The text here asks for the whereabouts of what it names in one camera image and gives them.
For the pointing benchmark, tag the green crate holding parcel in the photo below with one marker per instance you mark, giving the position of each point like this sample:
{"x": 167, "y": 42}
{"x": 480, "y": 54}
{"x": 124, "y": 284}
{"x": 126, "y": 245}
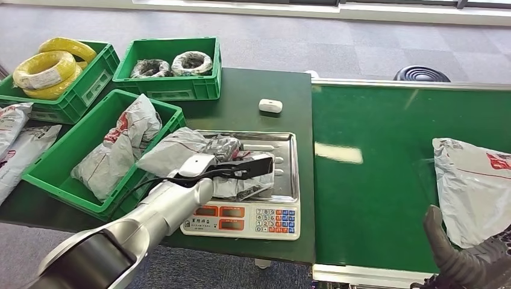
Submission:
{"x": 68, "y": 147}

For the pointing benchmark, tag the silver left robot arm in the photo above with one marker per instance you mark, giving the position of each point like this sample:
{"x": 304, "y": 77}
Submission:
{"x": 159, "y": 211}

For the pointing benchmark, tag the green conveyor belt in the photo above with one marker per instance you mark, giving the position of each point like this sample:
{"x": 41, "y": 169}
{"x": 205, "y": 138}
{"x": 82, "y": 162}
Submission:
{"x": 371, "y": 119}

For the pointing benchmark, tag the electronic scale with steel tray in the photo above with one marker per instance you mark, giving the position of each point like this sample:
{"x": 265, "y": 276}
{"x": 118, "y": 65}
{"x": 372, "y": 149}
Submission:
{"x": 255, "y": 223}

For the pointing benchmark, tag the smooth white red-print parcel bag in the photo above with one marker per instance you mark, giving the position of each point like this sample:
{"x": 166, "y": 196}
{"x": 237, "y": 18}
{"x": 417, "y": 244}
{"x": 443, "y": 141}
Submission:
{"x": 471, "y": 187}

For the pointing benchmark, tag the white parcel bag in crate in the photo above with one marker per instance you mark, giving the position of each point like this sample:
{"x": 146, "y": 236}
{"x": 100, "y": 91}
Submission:
{"x": 115, "y": 155}

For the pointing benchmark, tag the black ribbed round object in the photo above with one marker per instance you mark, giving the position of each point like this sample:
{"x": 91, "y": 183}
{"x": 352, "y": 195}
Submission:
{"x": 422, "y": 75}

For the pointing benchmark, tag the small white rounded device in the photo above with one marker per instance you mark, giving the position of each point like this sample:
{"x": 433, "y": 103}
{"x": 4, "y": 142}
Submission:
{"x": 270, "y": 105}

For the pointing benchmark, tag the green crate holding yellow coils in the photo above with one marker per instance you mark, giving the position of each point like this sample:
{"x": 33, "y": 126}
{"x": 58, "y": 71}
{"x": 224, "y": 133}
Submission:
{"x": 90, "y": 89}

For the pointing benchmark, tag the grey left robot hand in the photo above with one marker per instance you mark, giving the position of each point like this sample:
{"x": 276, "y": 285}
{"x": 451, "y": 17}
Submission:
{"x": 197, "y": 165}

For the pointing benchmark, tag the green crate holding black coils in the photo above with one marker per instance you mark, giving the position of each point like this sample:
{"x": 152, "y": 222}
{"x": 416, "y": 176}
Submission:
{"x": 171, "y": 88}

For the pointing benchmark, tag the white table foot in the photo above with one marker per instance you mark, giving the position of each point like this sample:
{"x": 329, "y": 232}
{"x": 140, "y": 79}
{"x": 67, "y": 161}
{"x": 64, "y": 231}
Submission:
{"x": 262, "y": 263}

